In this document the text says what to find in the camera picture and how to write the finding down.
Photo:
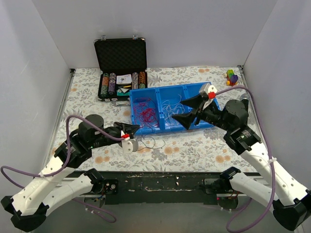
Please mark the floral patterned table mat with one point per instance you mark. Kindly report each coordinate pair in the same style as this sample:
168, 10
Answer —
202, 150

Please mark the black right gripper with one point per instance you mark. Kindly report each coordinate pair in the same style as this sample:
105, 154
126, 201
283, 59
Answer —
198, 111

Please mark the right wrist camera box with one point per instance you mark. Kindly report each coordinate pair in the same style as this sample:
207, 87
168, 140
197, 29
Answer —
208, 90

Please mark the colourful toy block train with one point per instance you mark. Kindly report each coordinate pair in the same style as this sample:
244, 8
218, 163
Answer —
231, 78

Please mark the black handheld microphone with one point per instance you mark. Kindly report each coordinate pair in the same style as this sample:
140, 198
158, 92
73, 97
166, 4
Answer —
244, 97

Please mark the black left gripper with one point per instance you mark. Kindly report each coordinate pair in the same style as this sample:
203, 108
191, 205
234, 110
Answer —
114, 132

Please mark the blue three-compartment plastic bin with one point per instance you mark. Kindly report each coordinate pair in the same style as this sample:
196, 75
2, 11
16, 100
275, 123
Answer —
152, 108

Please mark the black metal base rail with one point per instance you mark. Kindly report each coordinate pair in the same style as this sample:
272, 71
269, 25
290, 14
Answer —
162, 187

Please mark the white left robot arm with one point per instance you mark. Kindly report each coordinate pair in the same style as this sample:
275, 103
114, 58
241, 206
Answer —
34, 202

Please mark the black poker chip case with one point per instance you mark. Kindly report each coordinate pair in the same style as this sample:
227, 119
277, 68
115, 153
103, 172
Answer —
123, 67

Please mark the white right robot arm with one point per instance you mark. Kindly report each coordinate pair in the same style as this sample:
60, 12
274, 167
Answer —
286, 198

